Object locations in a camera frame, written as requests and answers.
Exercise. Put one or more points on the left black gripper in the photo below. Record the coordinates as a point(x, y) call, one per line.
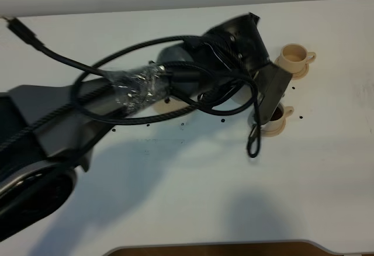
point(236, 45)

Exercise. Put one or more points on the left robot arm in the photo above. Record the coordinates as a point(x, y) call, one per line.
point(46, 132)

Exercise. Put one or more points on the beige teapot saucer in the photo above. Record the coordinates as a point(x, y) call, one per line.
point(175, 106)

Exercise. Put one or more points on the far beige teacup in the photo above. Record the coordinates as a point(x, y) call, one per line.
point(296, 52)

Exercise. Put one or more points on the beige teacup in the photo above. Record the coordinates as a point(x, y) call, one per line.
point(296, 52)
point(278, 118)

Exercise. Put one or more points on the far beige cup saucer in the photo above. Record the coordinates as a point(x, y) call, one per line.
point(298, 69)

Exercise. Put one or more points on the beige cup saucer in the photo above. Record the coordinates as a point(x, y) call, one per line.
point(298, 69)
point(253, 132)

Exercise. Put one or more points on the near beige teacup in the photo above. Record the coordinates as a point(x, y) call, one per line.
point(278, 118)

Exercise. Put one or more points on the near beige cup saucer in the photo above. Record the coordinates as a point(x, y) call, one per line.
point(253, 132)

